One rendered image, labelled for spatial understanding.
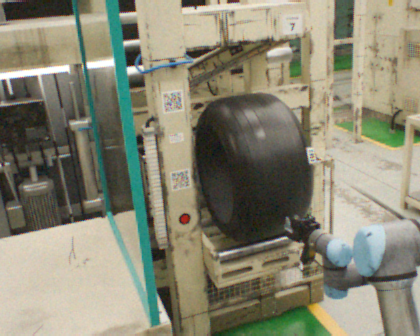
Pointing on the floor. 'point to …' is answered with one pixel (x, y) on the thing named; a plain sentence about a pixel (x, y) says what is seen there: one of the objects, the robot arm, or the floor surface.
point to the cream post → (154, 20)
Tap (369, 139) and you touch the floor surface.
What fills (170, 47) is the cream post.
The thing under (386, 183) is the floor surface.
